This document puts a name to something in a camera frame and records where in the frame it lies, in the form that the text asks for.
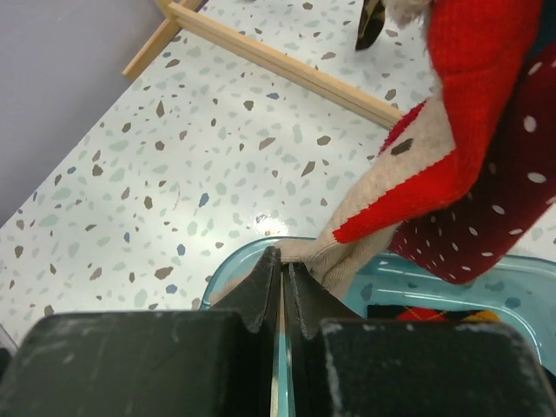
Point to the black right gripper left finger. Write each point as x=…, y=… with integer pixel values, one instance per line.
x=214, y=362

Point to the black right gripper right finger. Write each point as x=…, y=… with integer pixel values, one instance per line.
x=344, y=365

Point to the red black argyle sock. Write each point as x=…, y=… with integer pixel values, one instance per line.
x=412, y=313

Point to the red beige knit sock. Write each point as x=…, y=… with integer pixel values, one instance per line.
x=433, y=154

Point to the brown yellow argyle sock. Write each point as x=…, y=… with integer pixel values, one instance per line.
x=371, y=23

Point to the red polka dot garment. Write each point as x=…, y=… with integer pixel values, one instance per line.
x=515, y=187

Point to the teal transparent plastic basin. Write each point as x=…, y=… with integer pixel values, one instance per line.
x=520, y=290

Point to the wooden drying rack frame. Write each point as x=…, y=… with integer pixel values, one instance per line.
x=183, y=15

